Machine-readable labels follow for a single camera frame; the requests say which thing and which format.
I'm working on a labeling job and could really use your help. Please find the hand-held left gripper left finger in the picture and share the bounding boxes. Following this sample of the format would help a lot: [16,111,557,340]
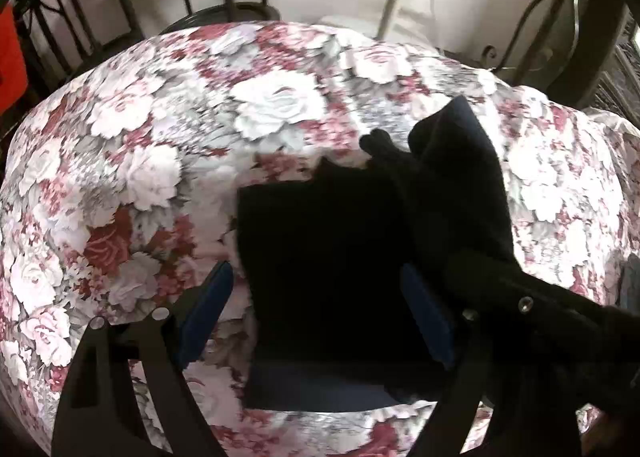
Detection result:
[50,259,236,457]

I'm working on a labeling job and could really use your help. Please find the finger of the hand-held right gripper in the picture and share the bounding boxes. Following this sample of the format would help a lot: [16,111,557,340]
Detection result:
[444,256,602,339]

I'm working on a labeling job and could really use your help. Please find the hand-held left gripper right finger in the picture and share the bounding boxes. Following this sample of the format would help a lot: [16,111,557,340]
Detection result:
[399,263,495,457]

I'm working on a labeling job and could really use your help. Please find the navy cardigan with yellow trim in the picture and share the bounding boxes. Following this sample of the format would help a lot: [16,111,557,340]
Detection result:
[235,97,517,410]

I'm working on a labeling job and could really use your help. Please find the floral blanket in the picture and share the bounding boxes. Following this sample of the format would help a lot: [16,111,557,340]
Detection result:
[0,19,640,457]

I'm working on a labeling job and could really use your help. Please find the orange box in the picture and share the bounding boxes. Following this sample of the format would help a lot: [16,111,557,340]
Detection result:
[0,4,29,114]

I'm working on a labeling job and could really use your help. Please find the black metal bed frame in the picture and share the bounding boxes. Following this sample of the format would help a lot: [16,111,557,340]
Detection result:
[492,0,640,114]

